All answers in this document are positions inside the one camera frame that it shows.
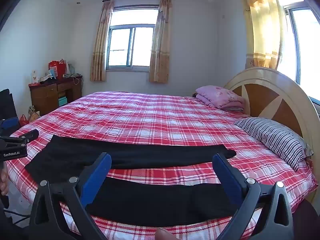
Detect black pants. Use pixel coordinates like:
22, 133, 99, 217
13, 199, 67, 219
25, 134, 240, 228

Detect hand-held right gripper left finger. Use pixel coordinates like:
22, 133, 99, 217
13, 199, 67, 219
29, 152, 112, 240

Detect folded pink blanket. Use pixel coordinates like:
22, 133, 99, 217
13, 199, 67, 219
195, 85, 245, 112

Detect red gift bag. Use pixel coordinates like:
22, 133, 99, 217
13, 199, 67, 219
49, 59, 67, 79

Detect yellow floral curtain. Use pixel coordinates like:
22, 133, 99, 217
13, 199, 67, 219
239, 0, 287, 70

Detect sliding window with grey frame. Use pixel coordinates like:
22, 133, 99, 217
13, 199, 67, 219
106, 5, 160, 72

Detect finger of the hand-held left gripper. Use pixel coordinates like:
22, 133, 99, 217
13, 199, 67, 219
0, 129, 40, 148
0, 118, 20, 132

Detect beige floral curtain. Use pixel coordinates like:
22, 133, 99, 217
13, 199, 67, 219
90, 0, 115, 82
149, 0, 172, 83

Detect large bright window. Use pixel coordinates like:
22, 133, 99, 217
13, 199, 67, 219
274, 0, 320, 100

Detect bed with red plaid sheet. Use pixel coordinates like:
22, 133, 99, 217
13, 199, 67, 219
5, 91, 318, 240

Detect person's dark clothing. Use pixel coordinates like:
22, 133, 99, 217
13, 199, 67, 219
292, 200, 320, 240

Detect striped pillow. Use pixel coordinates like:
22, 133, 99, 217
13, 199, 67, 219
234, 117, 314, 172

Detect person's right hand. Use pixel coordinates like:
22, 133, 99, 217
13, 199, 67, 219
154, 227, 177, 240

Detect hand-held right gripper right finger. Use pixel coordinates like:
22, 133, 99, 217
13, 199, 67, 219
212, 152, 294, 240

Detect patterned bag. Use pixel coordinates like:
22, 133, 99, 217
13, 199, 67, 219
27, 105, 41, 123

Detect brown wooden dresser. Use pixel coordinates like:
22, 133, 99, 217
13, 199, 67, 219
28, 74, 83, 117

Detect wooden bed headboard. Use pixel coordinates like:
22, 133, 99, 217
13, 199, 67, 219
224, 67, 320, 160

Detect black upright panel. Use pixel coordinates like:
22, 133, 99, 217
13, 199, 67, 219
0, 88, 18, 121

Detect person's left hand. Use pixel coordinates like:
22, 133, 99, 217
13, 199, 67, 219
0, 166, 9, 197

